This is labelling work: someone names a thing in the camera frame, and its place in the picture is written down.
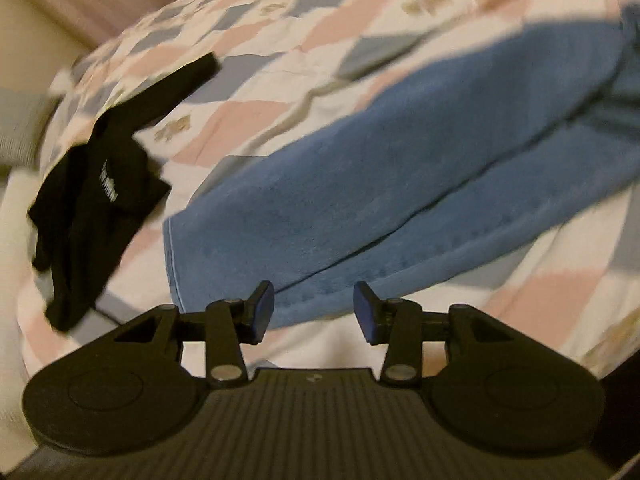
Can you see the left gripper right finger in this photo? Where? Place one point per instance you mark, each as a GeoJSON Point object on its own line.
{"type": "Point", "coordinates": [397, 323]}

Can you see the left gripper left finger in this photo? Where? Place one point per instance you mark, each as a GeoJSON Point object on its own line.
{"type": "Point", "coordinates": [229, 323]}

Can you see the blue denim jeans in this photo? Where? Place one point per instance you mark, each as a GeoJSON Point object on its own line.
{"type": "Point", "coordinates": [459, 163]}

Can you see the black long-sleeve garment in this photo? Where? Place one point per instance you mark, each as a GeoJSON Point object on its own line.
{"type": "Point", "coordinates": [98, 195]}

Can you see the white long bolster pillow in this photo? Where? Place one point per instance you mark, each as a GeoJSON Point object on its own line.
{"type": "Point", "coordinates": [19, 192]}

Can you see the grey plaid cushion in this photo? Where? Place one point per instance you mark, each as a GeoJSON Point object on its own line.
{"type": "Point", "coordinates": [24, 120]}

